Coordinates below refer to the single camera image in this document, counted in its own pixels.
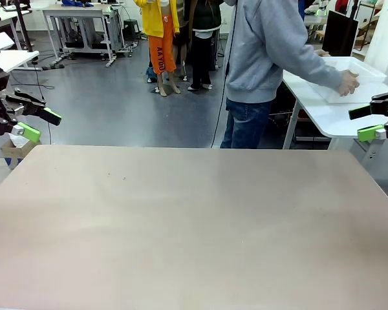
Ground white plastic basket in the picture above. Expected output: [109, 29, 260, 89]
[305, 56, 388, 105]

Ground person's right forearm grey sleeve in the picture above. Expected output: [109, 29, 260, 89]
[297, 45, 345, 92]

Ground person's right hand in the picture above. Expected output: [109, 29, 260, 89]
[338, 70, 361, 97]

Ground crumpled white paper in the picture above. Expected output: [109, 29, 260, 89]
[8, 134, 30, 149]

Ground cardboard box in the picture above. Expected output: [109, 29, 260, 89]
[0, 138, 38, 169]

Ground white table with white leg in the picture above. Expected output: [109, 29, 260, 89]
[0, 50, 41, 74]

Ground black pole stand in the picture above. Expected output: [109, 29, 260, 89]
[14, 0, 43, 71]

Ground white background desk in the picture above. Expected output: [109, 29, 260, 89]
[0, 3, 32, 49]

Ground wooden chair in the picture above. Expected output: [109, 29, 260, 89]
[357, 0, 381, 52]

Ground black computer monitor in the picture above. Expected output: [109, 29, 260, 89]
[322, 9, 360, 58]

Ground mannequin yellow jacket orange shorts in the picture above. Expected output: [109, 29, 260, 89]
[133, 0, 182, 98]

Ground person in grey hoodie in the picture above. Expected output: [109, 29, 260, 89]
[219, 0, 360, 149]

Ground mannequin in dark skirt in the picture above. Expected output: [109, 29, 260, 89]
[173, 0, 193, 80]

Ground mannequin in black outfit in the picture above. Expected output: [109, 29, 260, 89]
[187, 0, 222, 91]

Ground white workbench with metal frame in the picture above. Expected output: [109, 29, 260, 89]
[41, 2, 125, 68]

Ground black hanging cable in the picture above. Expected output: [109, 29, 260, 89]
[211, 0, 239, 149]

